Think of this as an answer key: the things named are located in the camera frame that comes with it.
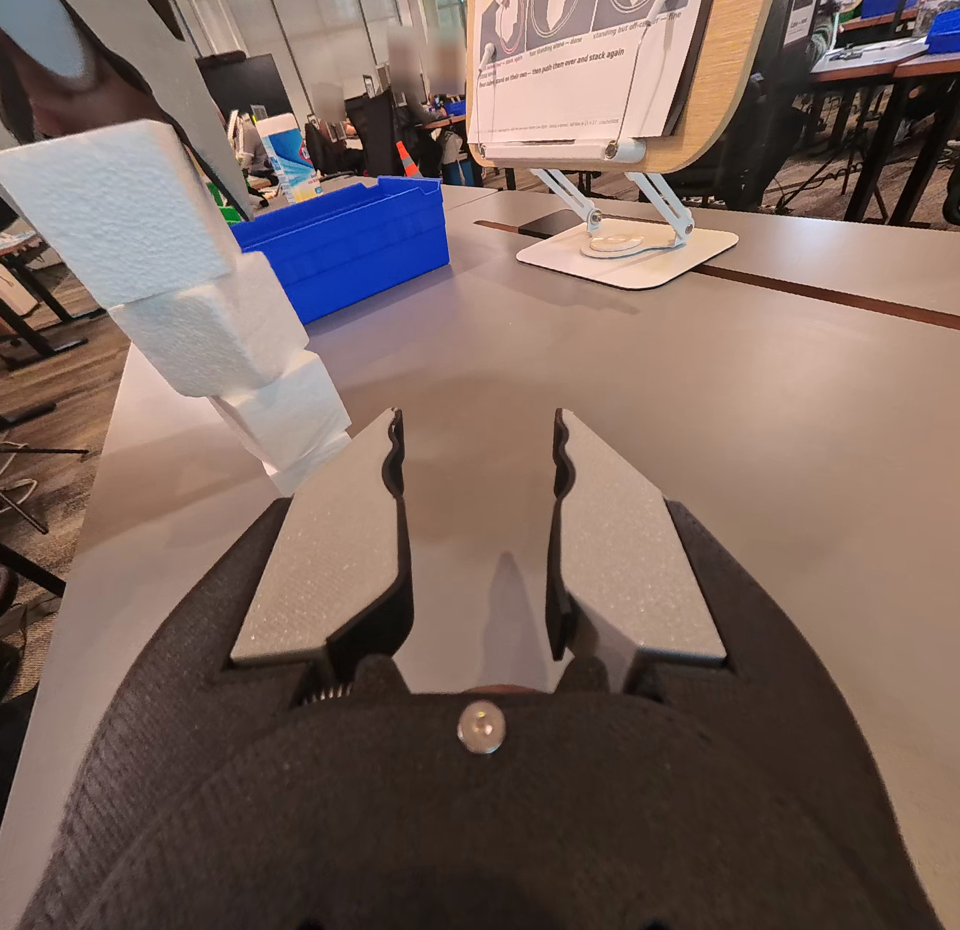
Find white hard foam cube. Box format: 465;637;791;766
264;433;355;497
0;119;235;310
208;351;354;472
107;250;310;400

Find blue plastic bin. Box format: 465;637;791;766
227;175;452;326

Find white wipes canister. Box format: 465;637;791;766
253;114;325;205

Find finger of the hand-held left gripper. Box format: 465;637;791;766
56;0;252;222

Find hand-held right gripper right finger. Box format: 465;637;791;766
545;408;728;692

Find black monitor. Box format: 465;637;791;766
197;53;295;121

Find printed instruction sheet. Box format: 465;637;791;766
468;0;712;146

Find background work table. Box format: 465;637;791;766
806;36;960;227

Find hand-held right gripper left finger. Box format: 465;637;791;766
228;407;415;673

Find person's left hand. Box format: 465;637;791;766
0;30;165;149

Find white stand with wooden board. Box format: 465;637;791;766
463;0;783;293

